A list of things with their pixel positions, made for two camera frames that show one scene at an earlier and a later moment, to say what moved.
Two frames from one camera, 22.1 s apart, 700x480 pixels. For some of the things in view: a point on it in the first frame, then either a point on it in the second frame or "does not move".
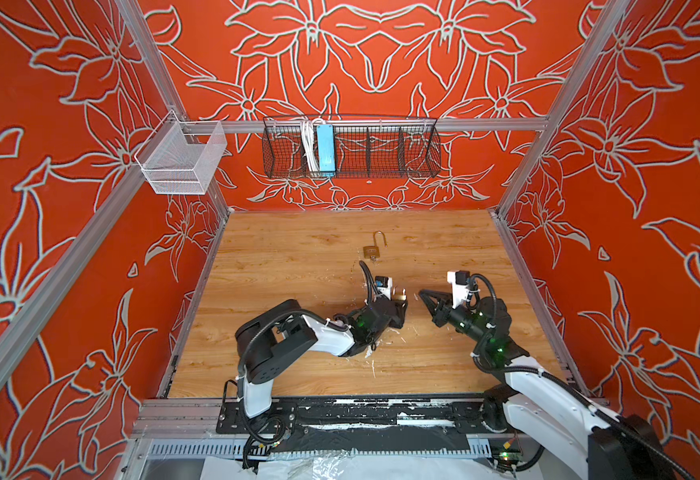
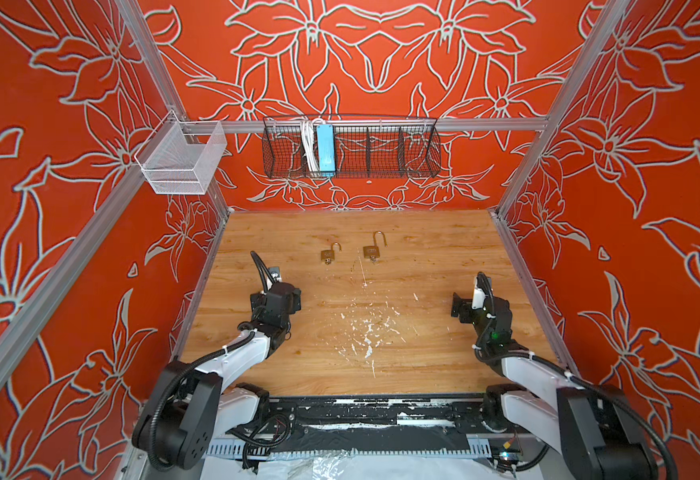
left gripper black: x=398 y=313 -> x=257 y=303
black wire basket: x=392 y=147 does not move
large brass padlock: x=373 y=252 does not move
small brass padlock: x=399 y=294 -> x=329 y=255
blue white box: x=326 y=150 does not move
